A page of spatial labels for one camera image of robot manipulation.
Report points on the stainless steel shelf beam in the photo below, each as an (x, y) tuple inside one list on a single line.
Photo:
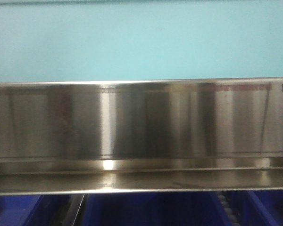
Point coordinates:
[(141, 136)]

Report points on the dark blue bin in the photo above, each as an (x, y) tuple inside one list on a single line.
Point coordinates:
[(31, 210), (155, 209), (257, 208)]

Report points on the dark blue bin lower left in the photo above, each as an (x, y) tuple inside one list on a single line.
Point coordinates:
[(31, 210)]

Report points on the light blue plastic bin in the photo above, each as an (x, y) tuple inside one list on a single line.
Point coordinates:
[(89, 40)]

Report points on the dark blue bin lower right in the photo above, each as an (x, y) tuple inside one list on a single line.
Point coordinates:
[(257, 208)]

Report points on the dark blue bin lower middle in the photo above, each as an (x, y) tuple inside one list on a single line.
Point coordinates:
[(155, 209)]

